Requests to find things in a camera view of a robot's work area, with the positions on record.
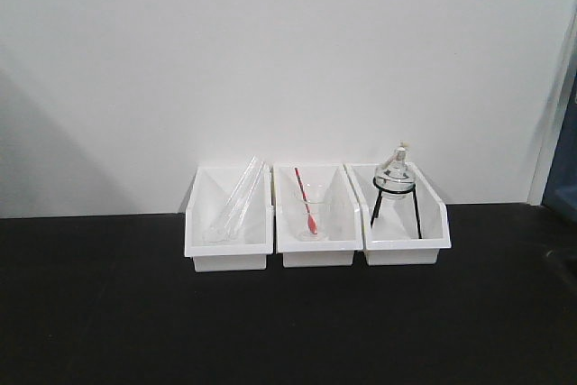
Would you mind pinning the clear glass beaker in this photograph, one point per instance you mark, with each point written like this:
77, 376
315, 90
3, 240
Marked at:
311, 213

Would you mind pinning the blue cabinet at right edge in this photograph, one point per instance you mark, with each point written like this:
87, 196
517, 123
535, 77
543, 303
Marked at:
560, 188

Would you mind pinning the middle white plastic bin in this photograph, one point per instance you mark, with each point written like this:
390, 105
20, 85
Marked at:
343, 220

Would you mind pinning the white plastic bin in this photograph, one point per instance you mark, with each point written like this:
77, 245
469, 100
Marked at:
410, 230
249, 251
343, 220

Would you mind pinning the red stirring spatula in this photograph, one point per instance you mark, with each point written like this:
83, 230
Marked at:
311, 222

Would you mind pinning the left white plastic bin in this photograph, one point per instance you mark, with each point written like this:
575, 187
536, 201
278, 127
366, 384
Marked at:
249, 251

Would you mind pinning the black metal tripod stand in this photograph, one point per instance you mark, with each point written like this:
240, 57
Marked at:
377, 207

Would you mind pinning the clear glass tubes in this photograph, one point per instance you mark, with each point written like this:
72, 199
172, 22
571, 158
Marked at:
227, 226

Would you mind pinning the glass alcohol lamp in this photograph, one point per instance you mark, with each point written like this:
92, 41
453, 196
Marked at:
394, 178

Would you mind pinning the right white plastic bin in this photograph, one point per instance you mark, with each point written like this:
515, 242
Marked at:
410, 230

